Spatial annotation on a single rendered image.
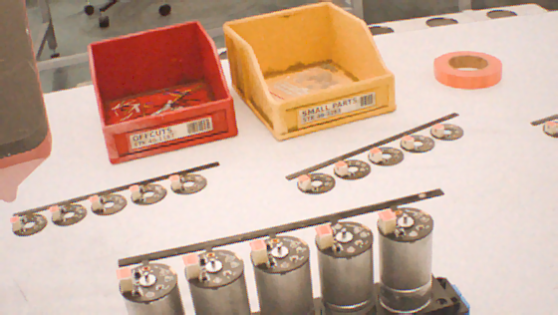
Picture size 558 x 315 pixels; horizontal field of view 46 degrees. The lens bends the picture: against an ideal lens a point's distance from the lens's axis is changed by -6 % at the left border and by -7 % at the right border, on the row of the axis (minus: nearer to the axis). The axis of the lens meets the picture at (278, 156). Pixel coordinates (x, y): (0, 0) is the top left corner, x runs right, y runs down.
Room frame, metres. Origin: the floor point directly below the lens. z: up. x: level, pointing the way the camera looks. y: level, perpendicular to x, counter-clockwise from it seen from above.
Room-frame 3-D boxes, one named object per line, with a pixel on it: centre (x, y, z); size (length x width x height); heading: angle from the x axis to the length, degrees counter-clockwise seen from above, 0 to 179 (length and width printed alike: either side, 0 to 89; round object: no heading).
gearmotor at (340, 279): (0.24, -0.02, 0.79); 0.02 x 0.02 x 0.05
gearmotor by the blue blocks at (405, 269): (0.25, -0.05, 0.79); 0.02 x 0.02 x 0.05
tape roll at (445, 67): (0.54, -0.17, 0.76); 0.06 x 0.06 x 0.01
